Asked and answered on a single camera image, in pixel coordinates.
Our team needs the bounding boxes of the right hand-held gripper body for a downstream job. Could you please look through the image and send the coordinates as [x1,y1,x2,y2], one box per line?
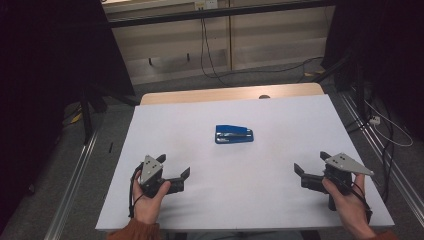
[321,152,375,212]

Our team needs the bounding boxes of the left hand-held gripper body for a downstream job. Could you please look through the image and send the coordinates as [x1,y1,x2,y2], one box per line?
[138,154,167,199]

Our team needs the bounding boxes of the blue stapler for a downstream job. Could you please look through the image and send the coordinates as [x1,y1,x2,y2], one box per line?
[214,124,255,145]

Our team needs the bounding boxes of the person's left hand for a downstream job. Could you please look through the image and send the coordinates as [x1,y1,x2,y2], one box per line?
[131,169,172,225]

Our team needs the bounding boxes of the person's right hand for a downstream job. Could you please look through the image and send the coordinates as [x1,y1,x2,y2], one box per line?
[321,173,377,240]

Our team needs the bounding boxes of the white board sheet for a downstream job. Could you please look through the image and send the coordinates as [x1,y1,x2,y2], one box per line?
[95,94,396,233]

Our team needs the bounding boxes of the wooden table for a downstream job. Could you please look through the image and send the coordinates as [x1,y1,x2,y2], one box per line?
[139,82,325,106]

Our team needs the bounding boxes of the black metal stand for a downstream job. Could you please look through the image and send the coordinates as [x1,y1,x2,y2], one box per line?
[79,82,139,145]

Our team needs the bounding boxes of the black curtain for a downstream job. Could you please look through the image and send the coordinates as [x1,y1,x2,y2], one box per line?
[321,0,424,141]
[0,0,136,231]

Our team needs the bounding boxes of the black horizontal bar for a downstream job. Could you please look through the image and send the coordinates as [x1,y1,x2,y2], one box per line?
[107,0,336,29]

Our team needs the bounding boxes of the left hand-held gripper black cable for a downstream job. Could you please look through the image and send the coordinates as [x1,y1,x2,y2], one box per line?
[127,162,145,220]

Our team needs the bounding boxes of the hand-held gripper black cable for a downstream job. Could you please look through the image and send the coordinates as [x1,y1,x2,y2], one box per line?
[127,162,145,220]
[339,181,373,225]

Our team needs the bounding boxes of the right hand-held gripper black cable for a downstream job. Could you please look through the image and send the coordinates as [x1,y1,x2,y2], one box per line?
[339,181,373,225]

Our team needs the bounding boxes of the aluminium rail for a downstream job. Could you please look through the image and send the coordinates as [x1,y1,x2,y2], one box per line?
[339,90,424,228]
[43,129,100,240]

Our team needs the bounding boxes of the black cable bundle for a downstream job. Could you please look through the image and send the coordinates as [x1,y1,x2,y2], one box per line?
[344,109,396,204]

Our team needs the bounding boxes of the white cable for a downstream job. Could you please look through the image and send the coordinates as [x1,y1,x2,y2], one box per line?
[363,99,415,148]

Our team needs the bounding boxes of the black floor cable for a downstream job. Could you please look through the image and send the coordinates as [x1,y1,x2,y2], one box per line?
[229,55,325,84]

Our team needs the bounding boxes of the black hanging cables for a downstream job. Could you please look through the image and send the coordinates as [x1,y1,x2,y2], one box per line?
[199,17,232,87]

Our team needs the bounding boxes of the white wall socket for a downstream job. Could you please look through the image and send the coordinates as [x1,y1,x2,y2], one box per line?
[194,0,219,10]

